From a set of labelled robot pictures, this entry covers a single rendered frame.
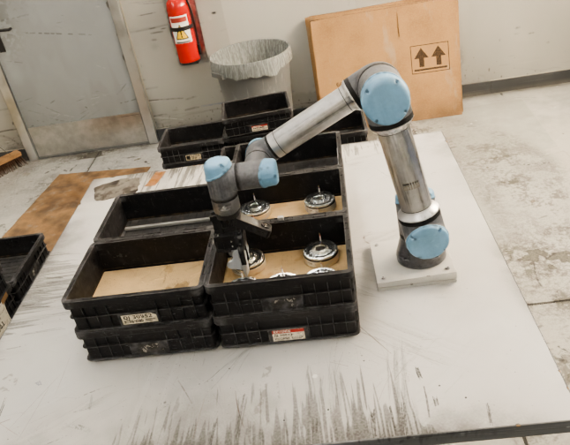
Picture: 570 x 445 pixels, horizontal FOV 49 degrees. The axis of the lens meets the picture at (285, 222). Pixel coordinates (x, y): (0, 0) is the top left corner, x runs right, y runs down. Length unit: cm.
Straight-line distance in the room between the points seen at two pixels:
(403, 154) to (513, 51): 349
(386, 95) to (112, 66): 364
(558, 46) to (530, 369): 375
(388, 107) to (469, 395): 72
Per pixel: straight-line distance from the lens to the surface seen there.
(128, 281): 199
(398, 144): 163
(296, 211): 211
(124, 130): 518
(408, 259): 194
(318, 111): 173
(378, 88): 156
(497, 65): 508
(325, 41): 462
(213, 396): 171
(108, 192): 286
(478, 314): 184
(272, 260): 189
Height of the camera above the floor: 190
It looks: 31 degrees down
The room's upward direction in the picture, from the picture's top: 11 degrees counter-clockwise
